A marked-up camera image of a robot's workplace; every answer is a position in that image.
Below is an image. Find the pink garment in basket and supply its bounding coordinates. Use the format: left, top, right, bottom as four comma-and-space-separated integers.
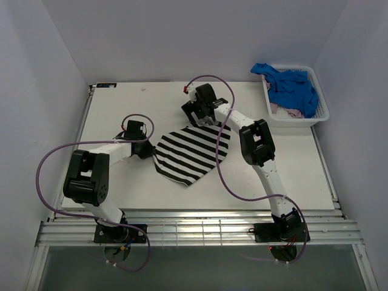
270, 103, 304, 118

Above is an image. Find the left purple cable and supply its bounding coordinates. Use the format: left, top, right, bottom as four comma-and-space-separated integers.
35, 113, 156, 273

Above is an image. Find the blue label sticker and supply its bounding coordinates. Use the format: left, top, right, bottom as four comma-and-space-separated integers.
96, 83, 117, 89

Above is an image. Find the black white striped tank top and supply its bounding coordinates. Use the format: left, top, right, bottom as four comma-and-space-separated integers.
153, 124, 231, 187

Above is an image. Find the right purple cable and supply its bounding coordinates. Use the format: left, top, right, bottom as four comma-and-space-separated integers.
185, 75, 310, 265

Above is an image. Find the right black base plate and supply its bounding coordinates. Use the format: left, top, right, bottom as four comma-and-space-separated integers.
248, 222, 306, 243

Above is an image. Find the purple cable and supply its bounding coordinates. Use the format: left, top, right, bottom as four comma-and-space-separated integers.
35, 113, 156, 273
185, 75, 310, 265

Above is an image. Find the blue tank top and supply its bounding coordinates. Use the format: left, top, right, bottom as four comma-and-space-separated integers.
250, 63, 318, 118

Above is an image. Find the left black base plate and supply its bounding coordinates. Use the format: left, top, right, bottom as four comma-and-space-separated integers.
93, 224, 146, 244

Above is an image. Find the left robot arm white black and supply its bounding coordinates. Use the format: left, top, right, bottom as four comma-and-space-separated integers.
63, 120, 154, 243

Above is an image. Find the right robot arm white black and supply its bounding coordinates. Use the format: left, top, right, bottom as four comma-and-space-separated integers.
181, 84, 310, 244

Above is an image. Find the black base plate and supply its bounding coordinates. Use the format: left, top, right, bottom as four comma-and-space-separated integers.
248, 222, 306, 243
93, 224, 146, 244

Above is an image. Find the aluminium rail frame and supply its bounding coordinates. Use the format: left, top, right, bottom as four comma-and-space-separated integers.
35, 84, 363, 248

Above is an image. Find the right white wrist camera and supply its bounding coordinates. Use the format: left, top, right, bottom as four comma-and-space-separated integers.
183, 85, 197, 103

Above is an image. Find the white plastic basket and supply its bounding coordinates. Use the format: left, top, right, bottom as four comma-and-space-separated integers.
261, 64, 330, 128

